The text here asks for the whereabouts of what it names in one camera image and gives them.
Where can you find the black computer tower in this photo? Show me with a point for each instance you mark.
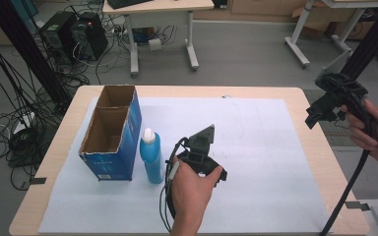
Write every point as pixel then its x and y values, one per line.
pixel 90 37
pixel 57 36

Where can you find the white-legged desk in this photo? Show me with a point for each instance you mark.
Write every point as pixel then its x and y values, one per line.
pixel 311 29

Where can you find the blue bottle with white cap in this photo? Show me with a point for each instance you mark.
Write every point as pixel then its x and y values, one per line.
pixel 152 157

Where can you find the white table mat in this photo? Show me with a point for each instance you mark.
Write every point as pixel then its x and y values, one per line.
pixel 259 157

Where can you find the black metal stand post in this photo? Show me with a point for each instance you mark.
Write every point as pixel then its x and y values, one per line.
pixel 29 49
pixel 370 42

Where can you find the white desk with wooden top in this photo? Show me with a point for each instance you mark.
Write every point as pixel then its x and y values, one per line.
pixel 164 13

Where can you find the white power strip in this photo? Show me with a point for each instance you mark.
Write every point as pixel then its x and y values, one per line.
pixel 23 122

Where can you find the black keyboard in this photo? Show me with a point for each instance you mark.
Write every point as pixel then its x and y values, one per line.
pixel 128 3

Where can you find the open blue cardboard box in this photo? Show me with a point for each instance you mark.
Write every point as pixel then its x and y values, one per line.
pixel 113 134

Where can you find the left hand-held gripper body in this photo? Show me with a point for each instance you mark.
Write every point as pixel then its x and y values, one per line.
pixel 199 160

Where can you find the small white box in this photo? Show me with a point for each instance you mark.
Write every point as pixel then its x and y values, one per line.
pixel 155 44

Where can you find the person's right hand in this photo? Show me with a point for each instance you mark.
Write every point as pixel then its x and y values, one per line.
pixel 375 134

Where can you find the person's left hand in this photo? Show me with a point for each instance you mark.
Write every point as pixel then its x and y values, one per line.
pixel 190 190

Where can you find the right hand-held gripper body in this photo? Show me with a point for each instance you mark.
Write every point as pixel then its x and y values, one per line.
pixel 340 93

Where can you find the grey metal table clip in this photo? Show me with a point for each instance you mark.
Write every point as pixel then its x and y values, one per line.
pixel 38 180
pixel 357 206

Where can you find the brown cardboard box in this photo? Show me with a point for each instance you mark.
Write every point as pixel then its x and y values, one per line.
pixel 351 28

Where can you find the grey metal bracket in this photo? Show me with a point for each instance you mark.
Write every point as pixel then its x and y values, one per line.
pixel 336 67

